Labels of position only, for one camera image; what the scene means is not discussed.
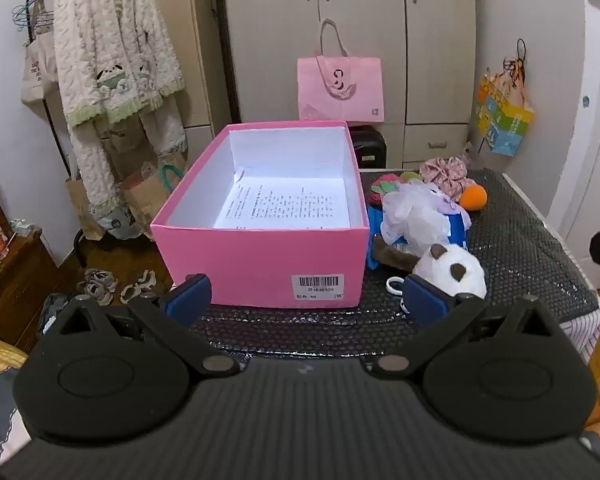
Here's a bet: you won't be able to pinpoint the printed paper sheet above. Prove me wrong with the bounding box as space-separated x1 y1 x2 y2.
214 170 352 231

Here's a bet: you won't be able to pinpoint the teal gift bag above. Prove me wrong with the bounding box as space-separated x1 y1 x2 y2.
159 162 184 192

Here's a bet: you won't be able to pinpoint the blue wipes packet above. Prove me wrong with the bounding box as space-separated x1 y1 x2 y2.
367 207 473 271

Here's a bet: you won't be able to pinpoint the canvas tote bag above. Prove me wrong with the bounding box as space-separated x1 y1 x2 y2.
21 0 61 106

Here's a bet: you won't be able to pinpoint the colourful gift bag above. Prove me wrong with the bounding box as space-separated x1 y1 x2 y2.
472 37 536 157

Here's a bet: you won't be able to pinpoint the striped white sheet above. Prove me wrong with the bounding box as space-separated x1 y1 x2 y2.
560 305 600 366

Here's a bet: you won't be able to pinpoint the black clothes rack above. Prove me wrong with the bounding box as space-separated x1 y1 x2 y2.
25 0 88 268

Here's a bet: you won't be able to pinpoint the pink cardboard box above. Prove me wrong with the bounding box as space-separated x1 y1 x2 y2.
150 120 371 309

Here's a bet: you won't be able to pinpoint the white door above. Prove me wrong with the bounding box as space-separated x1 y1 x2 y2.
550 0 600 291

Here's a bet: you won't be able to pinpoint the orange plush toy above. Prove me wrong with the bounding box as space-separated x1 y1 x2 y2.
459 184 489 211

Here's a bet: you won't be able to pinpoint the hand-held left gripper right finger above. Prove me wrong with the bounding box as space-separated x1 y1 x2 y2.
367 275 563 378

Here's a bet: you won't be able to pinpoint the pink strawberry plush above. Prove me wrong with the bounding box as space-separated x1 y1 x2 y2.
370 173 406 208

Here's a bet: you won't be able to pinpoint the black bubble mat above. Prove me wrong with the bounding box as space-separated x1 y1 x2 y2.
190 167 600 358

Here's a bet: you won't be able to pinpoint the white brown cat plush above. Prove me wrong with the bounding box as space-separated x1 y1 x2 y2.
372 236 488 301

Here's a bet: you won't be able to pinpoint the black suitcase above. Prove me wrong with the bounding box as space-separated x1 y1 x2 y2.
349 125 391 170

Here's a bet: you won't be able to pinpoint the blue clothes hangers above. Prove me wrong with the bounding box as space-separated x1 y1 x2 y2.
12 0 56 31

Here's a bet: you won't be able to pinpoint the pink floral fabric scrunchie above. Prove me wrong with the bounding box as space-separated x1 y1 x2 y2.
420 156 470 198

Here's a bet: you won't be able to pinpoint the cream fluffy pajama top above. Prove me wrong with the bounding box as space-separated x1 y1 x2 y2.
52 0 186 128

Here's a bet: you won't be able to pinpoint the pink tote bag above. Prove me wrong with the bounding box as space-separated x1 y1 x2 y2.
296 19 384 123

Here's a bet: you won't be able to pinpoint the beige wardrobe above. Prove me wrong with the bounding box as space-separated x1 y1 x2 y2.
220 0 478 171

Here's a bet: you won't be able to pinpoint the brown paper bag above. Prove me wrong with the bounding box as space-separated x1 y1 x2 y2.
65 175 106 241
120 160 186 236

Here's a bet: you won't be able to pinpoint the beige tall cabinet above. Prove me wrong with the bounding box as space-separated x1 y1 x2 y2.
147 0 231 171

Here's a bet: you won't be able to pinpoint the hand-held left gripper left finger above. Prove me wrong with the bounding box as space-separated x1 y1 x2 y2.
45 273 242 377

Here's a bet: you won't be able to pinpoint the white green printed bag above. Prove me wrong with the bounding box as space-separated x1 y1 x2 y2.
97 210 141 241

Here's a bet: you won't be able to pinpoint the white mesh bath pouf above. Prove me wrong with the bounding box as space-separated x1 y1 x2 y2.
380 182 453 256

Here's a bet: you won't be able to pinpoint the wooden cabinet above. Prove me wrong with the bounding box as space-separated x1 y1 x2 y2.
0 230 61 356

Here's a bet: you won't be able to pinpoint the lavender plush toy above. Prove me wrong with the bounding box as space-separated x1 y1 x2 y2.
420 182 473 221

